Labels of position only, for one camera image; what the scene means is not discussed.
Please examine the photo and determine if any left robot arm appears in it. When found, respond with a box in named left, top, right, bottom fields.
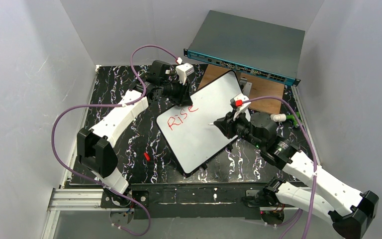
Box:
left=77, top=60, right=194, bottom=194

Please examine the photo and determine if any green white toy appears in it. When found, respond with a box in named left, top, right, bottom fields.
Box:
left=270, top=112, right=302, bottom=127

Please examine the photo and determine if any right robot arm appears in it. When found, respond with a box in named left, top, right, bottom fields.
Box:
left=212, top=112, right=379, bottom=239

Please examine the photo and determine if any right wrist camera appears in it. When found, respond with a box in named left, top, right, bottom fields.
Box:
left=230, top=93, right=251, bottom=120

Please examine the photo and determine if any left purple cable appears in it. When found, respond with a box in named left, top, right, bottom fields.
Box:
left=51, top=45, right=183, bottom=236

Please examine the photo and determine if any wooden board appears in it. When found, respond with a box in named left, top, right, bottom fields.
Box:
left=198, top=64, right=285, bottom=114

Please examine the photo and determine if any metal bracket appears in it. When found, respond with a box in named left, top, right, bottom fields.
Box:
left=239, top=77, right=252, bottom=97

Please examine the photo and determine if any aluminium rail frame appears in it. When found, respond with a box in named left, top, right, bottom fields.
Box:
left=42, top=182, right=297, bottom=239

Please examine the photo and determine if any blue network switch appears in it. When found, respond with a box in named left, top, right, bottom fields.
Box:
left=184, top=10, right=305, bottom=86

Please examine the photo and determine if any red marker cap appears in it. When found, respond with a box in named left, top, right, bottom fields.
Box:
left=144, top=152, right=151, bottom=162

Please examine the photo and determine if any white whiteboard black frame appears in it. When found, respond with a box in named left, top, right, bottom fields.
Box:
left=156, top=71, right=241, bottom=174

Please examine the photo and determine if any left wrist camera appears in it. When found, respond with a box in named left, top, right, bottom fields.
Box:
left=175, top=57, right=194, bottom=85

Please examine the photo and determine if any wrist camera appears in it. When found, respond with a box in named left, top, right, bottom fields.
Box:
left=175, top=57, right=194, bottom=85
left=230, top=93, right=251, bottom=120

